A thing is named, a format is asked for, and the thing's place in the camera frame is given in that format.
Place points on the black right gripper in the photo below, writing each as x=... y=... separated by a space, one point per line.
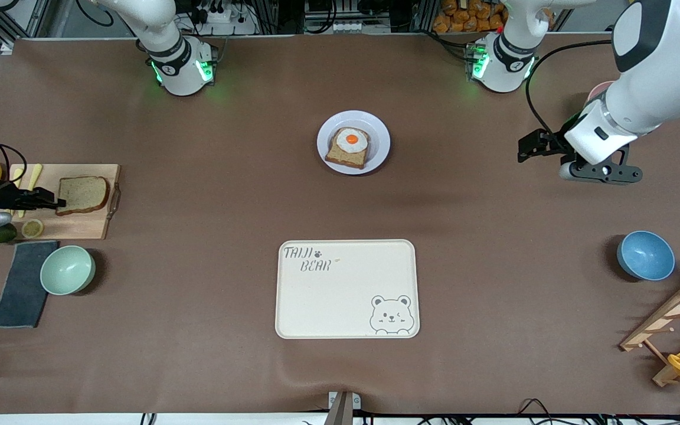
x=2 y=196

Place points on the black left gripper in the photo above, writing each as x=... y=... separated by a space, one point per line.
x=553 y=144

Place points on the brown bread slice plain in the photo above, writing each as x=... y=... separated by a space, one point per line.
x=86 y=195

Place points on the white round plate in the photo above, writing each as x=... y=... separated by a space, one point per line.
x=378 y=154

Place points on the fried egg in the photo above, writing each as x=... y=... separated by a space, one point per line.
x=352 y=140

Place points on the brown bread slice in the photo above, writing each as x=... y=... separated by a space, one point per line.
x=346 y=159

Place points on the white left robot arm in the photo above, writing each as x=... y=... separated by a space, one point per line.
x=659 y=88

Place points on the yellow plastic knife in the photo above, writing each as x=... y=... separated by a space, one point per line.
x=34 y=176

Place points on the lemon slice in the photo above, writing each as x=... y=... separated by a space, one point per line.
x=32 y=228

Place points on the yellow plastic fork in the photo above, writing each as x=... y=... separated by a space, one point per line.
x=18 y=176

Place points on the wooden cutting board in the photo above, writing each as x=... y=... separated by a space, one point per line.
x=80 y=227

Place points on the light green bowl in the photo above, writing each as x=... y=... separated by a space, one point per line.
x=67 y=270

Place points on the pink bowl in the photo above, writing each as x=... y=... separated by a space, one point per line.
x=598 y=91

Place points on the dark grey cloth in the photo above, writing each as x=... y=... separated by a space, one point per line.
x=21 y=289

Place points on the bag of orange buns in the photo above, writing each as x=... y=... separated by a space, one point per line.
x=464 y=18

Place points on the blue bowl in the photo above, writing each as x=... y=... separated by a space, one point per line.
x=646 y=255

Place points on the white socket strip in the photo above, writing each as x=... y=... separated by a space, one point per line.
x=352 y=26

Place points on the wooden drying rack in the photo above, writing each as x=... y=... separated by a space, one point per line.
x=670 y=319

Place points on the cream tray with bear print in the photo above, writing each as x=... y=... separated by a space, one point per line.
x=340 y=301

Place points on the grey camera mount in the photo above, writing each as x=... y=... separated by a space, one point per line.
x=343 y=407

